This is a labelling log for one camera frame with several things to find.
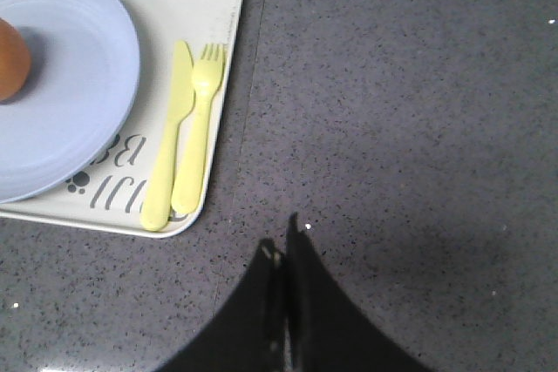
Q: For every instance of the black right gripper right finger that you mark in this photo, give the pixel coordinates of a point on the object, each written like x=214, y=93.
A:
x=327, y=331

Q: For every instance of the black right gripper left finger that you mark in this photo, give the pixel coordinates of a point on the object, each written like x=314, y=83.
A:
x=248, y=332

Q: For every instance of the light blue plate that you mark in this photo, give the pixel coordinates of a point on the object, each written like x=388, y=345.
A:
x=84, y=76

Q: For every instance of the orange fruit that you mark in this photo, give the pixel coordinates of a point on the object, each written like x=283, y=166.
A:
x=15, y=61

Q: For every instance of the cream rectangular tray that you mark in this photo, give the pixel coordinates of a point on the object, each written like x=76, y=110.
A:
x=107, y=194

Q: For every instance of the yellow-green plastic knife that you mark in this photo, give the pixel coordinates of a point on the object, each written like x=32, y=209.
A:
x=157, y=202

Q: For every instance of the yellow-green plastic fork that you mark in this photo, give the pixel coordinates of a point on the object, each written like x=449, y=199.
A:
x=206, y=78

